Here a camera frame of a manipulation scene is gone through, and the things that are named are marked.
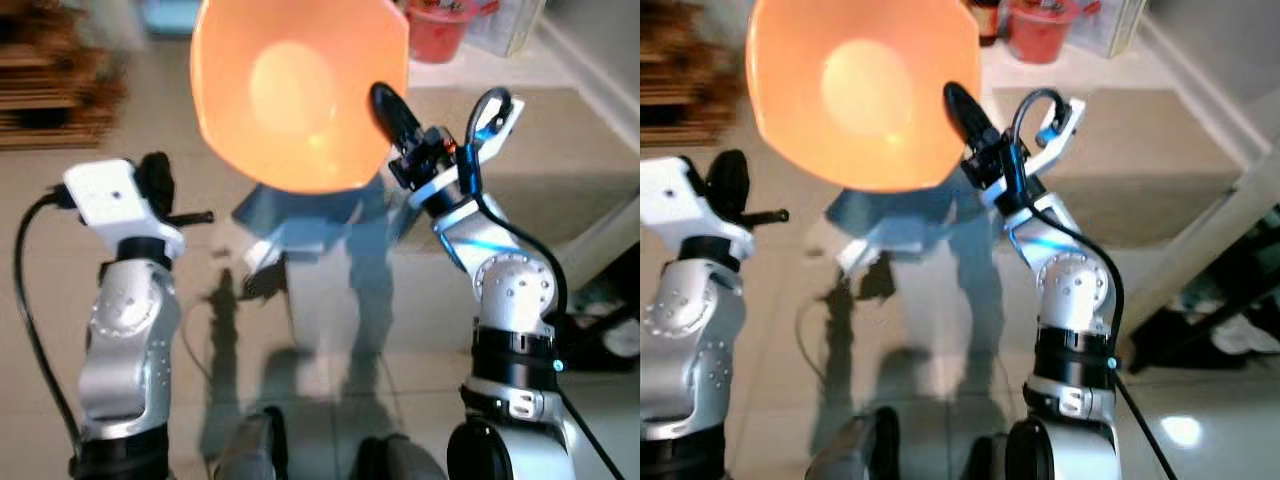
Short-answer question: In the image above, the grey left robot leg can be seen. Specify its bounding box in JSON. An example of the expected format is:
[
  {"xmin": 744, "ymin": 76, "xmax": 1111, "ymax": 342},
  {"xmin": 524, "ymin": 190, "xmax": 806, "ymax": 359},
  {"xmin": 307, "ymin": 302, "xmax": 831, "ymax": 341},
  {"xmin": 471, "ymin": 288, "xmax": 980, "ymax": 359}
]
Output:
[
  {"xmin": 805, "ymin": 410, "xmax": 881, "ymax": 480},
  {"xmin": 210, "ymin": 408, "xmax": 291, "ymax": 480}
]

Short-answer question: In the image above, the brown glass bottle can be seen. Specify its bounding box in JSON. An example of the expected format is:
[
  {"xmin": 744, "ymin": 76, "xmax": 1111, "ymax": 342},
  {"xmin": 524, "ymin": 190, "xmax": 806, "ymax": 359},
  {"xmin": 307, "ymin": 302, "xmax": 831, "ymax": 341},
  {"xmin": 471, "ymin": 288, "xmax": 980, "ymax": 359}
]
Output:
[{"xmin": 970, "ymin": 0, "xmax": 1002, "ymax": 48}]

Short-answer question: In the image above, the white printed carton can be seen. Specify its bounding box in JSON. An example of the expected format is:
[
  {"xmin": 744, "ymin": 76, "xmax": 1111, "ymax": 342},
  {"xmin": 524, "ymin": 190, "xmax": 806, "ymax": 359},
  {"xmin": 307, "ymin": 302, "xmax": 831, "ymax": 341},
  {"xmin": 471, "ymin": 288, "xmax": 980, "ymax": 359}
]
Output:
[
  {"xmin": 470, "ymin": 0, "xmax": 546, "ymax": 58},
  {"xmin": 1085, "ymin": 0, "xmax": 1147, "ymax": 58}
]

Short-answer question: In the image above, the red plastic bucket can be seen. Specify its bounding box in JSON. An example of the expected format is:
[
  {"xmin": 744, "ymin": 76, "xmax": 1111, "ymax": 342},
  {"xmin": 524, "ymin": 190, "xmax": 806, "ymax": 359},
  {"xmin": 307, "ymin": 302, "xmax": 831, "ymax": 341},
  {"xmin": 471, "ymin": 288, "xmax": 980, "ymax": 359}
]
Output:
[
  {"xmin": 405, "ymin": 0, "xmax": 501, "ymax": 64},
  {"xmin": 1005, "ymin": 0, "xmax": 1101, "ymax": 64}
]

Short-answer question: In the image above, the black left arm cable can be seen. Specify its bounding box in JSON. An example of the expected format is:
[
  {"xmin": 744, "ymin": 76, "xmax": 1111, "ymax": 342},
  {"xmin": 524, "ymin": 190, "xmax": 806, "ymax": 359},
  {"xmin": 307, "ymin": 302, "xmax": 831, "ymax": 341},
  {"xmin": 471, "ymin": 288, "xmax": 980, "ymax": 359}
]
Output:
[{"xmin": 12, "ymin": 190, "xmax": 83, "ymax": 471}]

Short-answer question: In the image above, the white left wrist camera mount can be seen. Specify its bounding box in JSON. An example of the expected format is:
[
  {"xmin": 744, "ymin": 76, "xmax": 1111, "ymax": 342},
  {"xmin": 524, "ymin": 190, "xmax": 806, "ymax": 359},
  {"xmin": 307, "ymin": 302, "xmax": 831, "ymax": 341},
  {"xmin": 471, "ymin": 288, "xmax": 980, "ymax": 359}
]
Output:
[
  {"xmin": 63, "ymin": 158, "xmax": 186, "ymax": 261},
  {"xmin": 640, "ymin": 158, "xmax": 746, "ymax": 253}
]

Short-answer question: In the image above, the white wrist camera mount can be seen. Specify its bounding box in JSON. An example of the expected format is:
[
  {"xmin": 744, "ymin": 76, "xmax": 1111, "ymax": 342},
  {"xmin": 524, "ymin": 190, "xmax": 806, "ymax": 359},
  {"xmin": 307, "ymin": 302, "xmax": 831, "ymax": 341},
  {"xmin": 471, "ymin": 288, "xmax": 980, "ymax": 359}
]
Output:
[
  {"xmin": 640, "ymin": 158, "xmax": 746, "ymax": 253},
  {"xmin": 985, "ymin": 97, "xmax": 1088, "ymax": 216},
  {"xmin": 408, "ymin": 93, "xmax": 527, "ymax": 213},
  {"xmin": 63, "ymin": 158, "xmax": 186, "ymax": 261}
]

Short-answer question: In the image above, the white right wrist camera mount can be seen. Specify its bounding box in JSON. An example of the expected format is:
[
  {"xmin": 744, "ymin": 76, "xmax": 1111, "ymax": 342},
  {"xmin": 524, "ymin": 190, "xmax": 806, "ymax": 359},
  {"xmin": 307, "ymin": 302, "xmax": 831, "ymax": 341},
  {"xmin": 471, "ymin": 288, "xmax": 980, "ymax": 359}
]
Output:
[
  {"xmin": 408, "ymin": 93, "xmax": 527, "ymax": 213},
  {"xmin": 985, "ymin": 97, "xmax": 1088, "ymax": 216}
]

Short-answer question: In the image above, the white shoe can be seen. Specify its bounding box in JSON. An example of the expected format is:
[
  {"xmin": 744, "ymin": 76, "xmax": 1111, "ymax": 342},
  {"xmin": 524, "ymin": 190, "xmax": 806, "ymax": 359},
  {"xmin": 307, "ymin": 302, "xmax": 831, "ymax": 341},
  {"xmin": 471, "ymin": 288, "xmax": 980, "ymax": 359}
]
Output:
[
  {"xmin": 598, "ymin": 318, "xmax": 641, "ymax": 359},
  {"xmin": 1210, "ymin": 315, "xmax": 1280, "ymax": 358}
]

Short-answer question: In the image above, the grey right robot leg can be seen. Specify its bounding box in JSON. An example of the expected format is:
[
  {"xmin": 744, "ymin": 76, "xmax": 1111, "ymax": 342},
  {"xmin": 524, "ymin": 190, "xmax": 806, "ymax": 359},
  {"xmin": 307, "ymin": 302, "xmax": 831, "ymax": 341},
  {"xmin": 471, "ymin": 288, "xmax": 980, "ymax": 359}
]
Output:
[
  {"xmin": 355, "ymin": 432, "xmax": 446, "ymax": 480},
  {"xmin": 965, "ymin": 432, "xmax": 1013, "ymax": 480}
]

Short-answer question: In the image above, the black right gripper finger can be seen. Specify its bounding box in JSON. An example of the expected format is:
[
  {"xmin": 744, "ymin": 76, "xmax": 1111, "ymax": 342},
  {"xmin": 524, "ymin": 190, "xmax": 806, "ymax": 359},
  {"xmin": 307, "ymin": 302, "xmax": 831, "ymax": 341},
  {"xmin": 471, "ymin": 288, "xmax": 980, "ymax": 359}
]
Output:
[
  {"xmin": 369, "ymin": 81, "xmax": 424, "ymax": 152},
  {"xmin": 942, "ymin": 81, "xmax": 1002, "ymax": 152}
]

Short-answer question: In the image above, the grey robot leg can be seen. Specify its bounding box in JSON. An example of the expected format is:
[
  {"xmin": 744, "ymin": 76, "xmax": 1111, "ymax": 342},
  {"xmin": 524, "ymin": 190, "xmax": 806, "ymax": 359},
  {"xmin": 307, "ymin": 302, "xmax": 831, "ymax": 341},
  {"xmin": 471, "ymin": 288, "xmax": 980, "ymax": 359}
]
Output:
[
  {"xmin": 965, "ymin": 432, "xmax": 1013, "ymax": 480},
  {"xmin": 355, "ymin": 432, "xmax": 446, "ymax": 480},
  {"xmin": 805, "ymin": 410, "xmax": 881, "ymax": 480},
  {"xmin": 210, "ymin": 408, "xmax": 291, "ymax": 480}
]

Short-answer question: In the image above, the light blue container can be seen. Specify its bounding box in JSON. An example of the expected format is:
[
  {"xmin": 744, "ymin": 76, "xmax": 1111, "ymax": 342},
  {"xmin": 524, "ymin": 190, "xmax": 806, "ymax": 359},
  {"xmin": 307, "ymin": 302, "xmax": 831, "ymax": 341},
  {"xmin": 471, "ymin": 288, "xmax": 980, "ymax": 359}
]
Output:
[{"xmin": 140, "ymin": 0, "xmax": 201, "ymax": 36}]

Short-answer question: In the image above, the orange plastic bowl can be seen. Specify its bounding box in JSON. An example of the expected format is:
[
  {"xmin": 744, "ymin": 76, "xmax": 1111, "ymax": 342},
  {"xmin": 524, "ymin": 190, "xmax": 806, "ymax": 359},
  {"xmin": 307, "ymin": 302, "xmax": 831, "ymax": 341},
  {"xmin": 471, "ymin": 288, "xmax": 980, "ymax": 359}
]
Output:
[
  {"xmin": 190, "ymin": 0, "xmax": 411, "ymax": 196},
  {"xmin": 745, "ymin": 0, "xmax": 983, "ymax": 193}
]

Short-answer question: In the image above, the brown wooden rack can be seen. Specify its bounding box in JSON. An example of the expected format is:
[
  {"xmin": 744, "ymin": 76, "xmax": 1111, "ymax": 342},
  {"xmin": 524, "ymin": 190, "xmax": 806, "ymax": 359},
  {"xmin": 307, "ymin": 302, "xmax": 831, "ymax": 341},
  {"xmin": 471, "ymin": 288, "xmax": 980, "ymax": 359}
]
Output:
[
  {"xmin": 0, "ymin": 0, "xmax": 126, "ymax": 151},
  {"xmin": 640, "ymin": 0, "xmax": 741, "ymax": 151}
]

